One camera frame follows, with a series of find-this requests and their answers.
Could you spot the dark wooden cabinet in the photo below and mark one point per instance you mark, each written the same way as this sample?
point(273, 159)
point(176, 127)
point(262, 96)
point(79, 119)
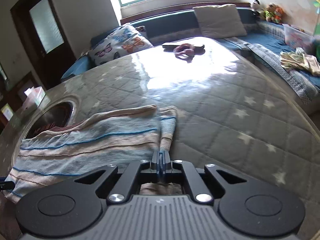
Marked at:
point(17, 97)

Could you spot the plain grey pillow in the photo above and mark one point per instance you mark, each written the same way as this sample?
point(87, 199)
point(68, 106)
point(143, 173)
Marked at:
point(220, 20)

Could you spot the black and white cow plush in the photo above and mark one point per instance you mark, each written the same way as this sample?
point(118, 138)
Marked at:
point(255, 5)

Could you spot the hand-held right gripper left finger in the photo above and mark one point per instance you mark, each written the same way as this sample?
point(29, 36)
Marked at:
point(156, 166)

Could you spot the round metal-rimmed table inset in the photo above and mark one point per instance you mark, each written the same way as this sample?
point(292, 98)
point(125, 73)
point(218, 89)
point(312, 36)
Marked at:
point(50, 120)

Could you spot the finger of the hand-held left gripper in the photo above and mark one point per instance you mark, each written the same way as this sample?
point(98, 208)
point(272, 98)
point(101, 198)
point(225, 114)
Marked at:
point(6, 184)

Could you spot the blue sofa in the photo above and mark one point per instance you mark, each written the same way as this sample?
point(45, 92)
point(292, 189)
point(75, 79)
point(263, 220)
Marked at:
point(270, 42)

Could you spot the butterfly print pillow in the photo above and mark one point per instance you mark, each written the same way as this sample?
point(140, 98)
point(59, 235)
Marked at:
point(117, 45)

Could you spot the pink fluffy hair band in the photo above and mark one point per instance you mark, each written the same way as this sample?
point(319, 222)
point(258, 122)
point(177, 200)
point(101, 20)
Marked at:
point(183, 52)

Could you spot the yellow green plush toy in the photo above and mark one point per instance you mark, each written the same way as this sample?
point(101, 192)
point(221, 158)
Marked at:
point(269, 13)

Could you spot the long black remote control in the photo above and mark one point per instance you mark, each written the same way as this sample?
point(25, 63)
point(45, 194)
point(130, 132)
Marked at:
point(200, 47)

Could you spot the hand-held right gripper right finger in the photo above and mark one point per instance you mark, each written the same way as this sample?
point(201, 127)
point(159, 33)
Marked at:
point(165, 166)

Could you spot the tissue box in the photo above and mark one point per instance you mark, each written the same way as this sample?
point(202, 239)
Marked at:
point(36, 96)

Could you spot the pale yellow clothes pile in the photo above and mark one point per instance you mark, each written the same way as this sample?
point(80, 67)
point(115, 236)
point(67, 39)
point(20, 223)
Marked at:
point(300, 61)

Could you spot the clear plastic storage box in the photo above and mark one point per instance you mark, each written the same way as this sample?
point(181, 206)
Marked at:
point(297, 38)

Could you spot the striped blue and beige garment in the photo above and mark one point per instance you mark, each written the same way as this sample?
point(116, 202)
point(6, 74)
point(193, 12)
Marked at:
point(87, 140)

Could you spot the dark wooden glass door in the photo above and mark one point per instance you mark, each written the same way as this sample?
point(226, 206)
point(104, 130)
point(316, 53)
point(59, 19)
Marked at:
point(45, 25)

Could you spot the orange plush toy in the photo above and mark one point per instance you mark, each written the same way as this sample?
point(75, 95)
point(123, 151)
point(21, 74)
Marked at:
point(278, 13)

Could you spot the grey quilted star table cover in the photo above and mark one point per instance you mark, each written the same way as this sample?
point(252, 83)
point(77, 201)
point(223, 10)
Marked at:
point(225, 105)

